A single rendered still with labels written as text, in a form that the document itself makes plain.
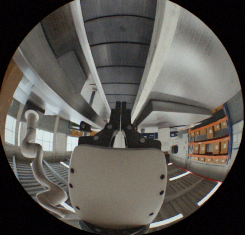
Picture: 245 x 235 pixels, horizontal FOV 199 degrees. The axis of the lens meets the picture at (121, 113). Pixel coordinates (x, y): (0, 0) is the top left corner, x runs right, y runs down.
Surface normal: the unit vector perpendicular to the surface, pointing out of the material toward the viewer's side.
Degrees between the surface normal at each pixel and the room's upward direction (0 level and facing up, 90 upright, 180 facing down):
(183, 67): 0
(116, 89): 0
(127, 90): 0
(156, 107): 90
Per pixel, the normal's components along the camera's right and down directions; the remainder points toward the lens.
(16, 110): 0.99, -0.01
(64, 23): -0.04, 0.93
